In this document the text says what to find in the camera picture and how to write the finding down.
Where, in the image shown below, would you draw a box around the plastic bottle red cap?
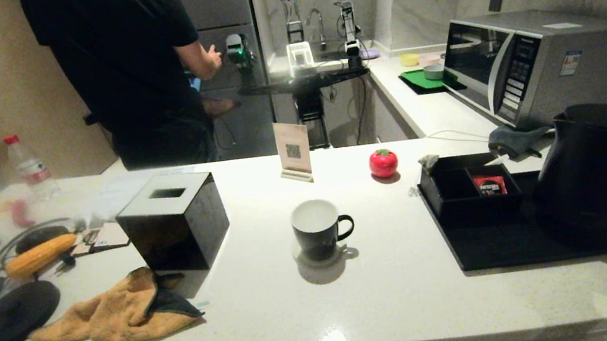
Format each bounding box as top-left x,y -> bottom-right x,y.
3,130 -> 62,205

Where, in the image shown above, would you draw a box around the brown stool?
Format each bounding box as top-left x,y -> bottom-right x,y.
201,95 -> 237,120

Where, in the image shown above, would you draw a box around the black oval device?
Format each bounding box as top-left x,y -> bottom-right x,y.
14,224 -> 73,255

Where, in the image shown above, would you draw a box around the black rectangular serving tray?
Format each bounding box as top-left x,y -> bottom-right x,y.
417,161 -> 607,277

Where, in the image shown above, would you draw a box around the green tray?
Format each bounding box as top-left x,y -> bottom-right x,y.
397,64 -> 465,99

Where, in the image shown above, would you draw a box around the grey tall cabinet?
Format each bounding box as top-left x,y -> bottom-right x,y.
167,0 -> 278,165

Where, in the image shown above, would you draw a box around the person in black shirt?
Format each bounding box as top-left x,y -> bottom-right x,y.
20,0 -> 235,182

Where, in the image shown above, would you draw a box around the grey folded cloth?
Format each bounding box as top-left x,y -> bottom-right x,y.
486,118 -> 560,164

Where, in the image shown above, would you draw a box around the black electric kettle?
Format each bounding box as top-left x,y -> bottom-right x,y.
523,101 -> 607,238

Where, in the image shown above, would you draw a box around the grey tea bag wrapper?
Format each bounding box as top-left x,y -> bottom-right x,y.
417,154 -> 440,173

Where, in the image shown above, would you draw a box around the chrome sink faucet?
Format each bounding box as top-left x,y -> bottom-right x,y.
304,7 -> 328,53

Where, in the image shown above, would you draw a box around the yellow toy corn cob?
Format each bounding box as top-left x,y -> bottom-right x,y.
2,232 -> 82,281

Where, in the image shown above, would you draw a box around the black compartment sachet box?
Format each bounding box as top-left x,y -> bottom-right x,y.
417,148 -> 525,224

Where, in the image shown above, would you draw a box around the pink bowl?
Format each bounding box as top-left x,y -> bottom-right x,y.
417,53 -> 443,70

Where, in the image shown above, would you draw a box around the red tomato-shaped timer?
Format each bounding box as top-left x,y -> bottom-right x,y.
367,148 -> 400,181

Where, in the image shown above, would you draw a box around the white rack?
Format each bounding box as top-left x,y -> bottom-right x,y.
286,40 -> 317,79

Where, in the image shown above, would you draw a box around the black round kettle base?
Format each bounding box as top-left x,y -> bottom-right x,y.
0,278 -> 67,341

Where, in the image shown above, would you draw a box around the green-lit camera device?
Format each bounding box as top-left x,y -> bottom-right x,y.
223,32 -> 260,95

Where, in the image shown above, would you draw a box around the grey bowl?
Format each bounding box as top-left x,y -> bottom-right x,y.
421,63 -> 445,82

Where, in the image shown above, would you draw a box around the black glossy tissue box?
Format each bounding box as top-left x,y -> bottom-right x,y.
112,168 -> 236,281

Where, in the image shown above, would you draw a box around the red coffee sachet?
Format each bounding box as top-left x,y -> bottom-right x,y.
470,172 -> 508,199

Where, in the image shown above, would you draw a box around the clear blender jug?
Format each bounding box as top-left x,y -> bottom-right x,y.
280,0 -> 304,44

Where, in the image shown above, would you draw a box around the QR code sign stand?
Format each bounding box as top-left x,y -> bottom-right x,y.
272,119 -> 315,187

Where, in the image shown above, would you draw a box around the black round pedestal table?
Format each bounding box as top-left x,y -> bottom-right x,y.
237,64 -> 379,159

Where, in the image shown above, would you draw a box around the tan wooden door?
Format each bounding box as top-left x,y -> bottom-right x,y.
0,0 -> 119,188

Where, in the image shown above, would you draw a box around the black mug white inside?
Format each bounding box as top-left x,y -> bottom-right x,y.
289,196 -> 359,265

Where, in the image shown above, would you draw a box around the red toy chili pepper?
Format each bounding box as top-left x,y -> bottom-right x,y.
9,198 -> 37,230

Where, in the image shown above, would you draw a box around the silver microwave oven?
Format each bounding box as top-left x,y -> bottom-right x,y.
436,0 -> 607,139

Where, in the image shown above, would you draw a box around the orange microfiber cloth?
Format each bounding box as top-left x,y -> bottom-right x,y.
22,260 -> 208,341

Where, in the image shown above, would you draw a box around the black cord with plug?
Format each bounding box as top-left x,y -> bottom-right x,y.
0,215 -> 87,278

